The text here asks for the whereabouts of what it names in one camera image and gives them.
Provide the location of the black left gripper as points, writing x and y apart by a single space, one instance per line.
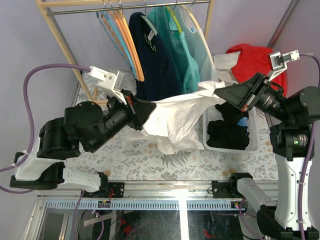
138 110

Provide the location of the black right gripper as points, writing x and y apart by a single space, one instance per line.
245 93

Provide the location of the white t shirt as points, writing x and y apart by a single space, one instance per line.
171 124

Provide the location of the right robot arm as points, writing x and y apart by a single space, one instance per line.
292 140

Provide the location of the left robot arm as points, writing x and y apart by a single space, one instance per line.
83 127

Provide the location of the navy blue hanging shirt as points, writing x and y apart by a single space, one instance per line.
160 78

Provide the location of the light blue hanging shirt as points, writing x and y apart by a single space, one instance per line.
200 50

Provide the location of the teal hanging shirt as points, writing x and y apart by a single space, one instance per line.
185 66

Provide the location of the mint green hanger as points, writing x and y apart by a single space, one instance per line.
152 28

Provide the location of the cream white hanger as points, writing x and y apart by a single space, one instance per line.
200 37

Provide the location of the orange plastic hanger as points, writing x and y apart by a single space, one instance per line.
133 45
127 42

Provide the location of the blue plastic hanger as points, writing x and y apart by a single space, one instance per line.
116 34

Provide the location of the yellow green hanger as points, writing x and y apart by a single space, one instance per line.
172 13

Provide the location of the red cloth pile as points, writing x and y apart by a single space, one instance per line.
251 60

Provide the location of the white laundry basket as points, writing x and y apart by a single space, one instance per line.
254 146

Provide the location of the white crumpled cloth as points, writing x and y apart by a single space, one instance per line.
224 64

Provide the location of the black clothes in basket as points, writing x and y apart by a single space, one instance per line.
232 131

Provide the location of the floral table cloth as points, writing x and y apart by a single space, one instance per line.
124 159

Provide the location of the wooden clothes rack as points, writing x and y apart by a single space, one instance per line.
45 7

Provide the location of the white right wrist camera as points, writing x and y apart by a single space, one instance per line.
278 62

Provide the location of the aluminium mounting rail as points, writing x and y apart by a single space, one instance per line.
160 190

